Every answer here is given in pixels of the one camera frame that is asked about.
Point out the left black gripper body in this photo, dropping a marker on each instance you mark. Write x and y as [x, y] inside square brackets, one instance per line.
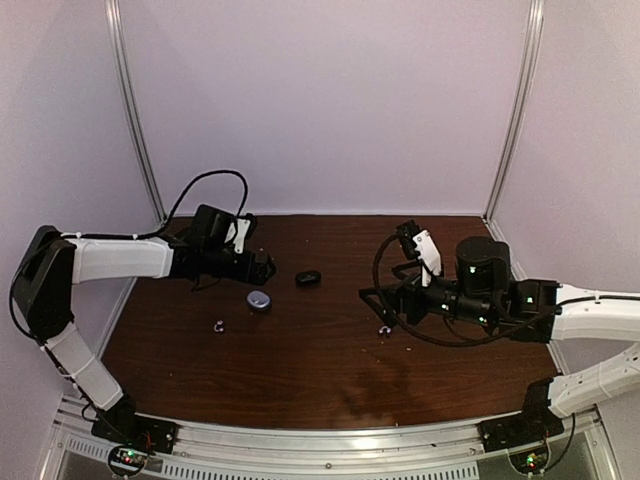
[244, 271]

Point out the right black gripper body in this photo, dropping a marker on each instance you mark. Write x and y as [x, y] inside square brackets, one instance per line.
[417, 310]

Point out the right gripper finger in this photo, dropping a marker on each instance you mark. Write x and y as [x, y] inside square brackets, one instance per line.
[380, 306]
[410, 272]

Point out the blue oval case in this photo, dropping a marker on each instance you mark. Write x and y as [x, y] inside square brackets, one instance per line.
[258, 301]

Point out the black earbud charging case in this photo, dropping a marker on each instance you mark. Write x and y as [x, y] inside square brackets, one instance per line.
[307, 278]

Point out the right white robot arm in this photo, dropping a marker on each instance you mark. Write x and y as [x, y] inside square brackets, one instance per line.
[484, 304]

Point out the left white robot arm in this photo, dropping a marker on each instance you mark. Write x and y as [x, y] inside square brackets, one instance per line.
[213, 244]

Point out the right circuit board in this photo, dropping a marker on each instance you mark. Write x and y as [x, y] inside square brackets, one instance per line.
[530, 462]

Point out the circuit board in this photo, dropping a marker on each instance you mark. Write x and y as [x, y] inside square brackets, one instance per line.
[123, 460]
[530, 462]

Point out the left circuit board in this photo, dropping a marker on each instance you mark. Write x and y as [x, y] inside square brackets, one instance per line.
[123, 460]

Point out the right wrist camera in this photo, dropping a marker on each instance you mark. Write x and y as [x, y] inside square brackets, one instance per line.
[418, 245]

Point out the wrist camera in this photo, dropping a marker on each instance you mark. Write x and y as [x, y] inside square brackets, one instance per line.
[418, 245]
[240, 229]

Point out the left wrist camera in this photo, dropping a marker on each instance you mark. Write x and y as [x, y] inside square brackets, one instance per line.
[240, 229]

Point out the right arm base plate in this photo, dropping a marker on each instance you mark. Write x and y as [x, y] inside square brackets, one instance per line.
[515, 431]

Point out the front aluminium rail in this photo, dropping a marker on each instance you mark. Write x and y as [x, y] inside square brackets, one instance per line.
[451, 450]

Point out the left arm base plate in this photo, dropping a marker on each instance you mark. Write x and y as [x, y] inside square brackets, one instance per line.
[147, 434]

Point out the right aluminium frame post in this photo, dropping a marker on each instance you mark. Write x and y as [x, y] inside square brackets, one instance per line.
[527, 70]

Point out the aluminium frame post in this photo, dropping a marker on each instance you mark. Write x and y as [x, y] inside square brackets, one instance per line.
[133, 119]
[527, 70]

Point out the left aluminium frame post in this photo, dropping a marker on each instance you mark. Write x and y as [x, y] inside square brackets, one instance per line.
[133, 119]

